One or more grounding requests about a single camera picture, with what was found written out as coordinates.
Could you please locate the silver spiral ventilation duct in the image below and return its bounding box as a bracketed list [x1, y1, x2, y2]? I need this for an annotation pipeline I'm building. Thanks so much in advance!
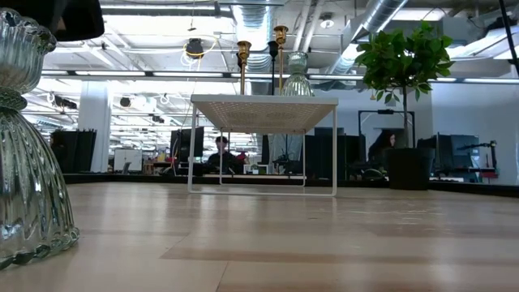
[324, 0, 409, 76]

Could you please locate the white wire mesh shelf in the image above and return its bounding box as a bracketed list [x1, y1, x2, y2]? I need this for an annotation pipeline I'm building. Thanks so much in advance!
[187, 93, 340, 198]

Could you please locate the black table edge rail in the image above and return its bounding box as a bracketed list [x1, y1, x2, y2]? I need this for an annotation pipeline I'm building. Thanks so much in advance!
[62, 173, 519, 199]

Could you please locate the tall gold candlestick holder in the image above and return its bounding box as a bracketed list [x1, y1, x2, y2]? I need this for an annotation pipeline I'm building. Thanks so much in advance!
[237, 40, 252, 96]

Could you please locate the person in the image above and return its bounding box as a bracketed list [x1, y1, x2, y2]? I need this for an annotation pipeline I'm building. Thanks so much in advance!
[367, 129, 397, 164]
[205, 135, 242, 175]

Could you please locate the black candlestick holder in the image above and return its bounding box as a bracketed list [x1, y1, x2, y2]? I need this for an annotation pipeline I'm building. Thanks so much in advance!
[267, 40, 280, 96]

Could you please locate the green ribbed glass candleholder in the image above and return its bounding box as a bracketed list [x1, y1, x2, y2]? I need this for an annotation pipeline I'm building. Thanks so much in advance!
[281, 51, 315, 97]

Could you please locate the silver ribbed ventilation duct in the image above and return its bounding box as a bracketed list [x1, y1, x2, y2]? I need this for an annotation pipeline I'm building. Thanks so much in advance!
[233, 3, 277, 74]

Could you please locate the white building column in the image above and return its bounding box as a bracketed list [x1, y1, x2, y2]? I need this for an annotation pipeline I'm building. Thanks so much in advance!
[77, 83, 111, 174]

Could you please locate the green leafy potted tree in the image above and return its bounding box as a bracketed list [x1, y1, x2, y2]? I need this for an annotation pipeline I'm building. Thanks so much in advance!
[354, 19, 456, 149]

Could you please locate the large clear ribbed glass candleholder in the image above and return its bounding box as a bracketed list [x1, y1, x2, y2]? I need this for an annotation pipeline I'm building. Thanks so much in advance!
[0, 7, 80, 271]

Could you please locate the black plant pot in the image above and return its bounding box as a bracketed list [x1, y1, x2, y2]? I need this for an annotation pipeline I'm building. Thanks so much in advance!
[384, 146, 435, 191]

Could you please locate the black ceiling device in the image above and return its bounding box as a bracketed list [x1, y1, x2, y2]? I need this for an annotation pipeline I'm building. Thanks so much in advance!
[185, 37, 206, 58]

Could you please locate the yellow ceiling cable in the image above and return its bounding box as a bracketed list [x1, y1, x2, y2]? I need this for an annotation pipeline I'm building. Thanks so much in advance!
[182, 36, 220, 58]

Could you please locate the black metal frame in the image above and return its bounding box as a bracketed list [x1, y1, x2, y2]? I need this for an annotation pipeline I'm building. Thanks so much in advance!
[358, 109, 416, 149]

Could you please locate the thin black cable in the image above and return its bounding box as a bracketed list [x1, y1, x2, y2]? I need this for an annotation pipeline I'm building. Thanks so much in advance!
[497, 0, 519, 66]

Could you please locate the long ceiling light strip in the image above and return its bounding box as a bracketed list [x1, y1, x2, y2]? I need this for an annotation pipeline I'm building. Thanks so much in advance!
[40, 69, 365, 82]

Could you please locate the black monitor pair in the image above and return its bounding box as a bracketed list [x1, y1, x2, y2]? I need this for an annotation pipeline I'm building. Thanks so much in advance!
[417, 134, 482, 174]

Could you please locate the white board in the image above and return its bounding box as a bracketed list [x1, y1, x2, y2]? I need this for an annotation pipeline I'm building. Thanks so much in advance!
[113, 148, 144, 173]

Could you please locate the black computer monitor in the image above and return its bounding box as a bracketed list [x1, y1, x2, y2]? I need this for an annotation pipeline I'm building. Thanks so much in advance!
[169, 127, 205, 164]

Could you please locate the black room partition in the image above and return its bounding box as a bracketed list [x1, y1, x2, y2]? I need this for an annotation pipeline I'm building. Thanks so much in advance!
[50, 128, 98, 174]

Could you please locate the round wooden coaster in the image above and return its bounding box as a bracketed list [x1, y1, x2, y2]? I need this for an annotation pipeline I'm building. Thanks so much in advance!
[273, 24, 290, 96]

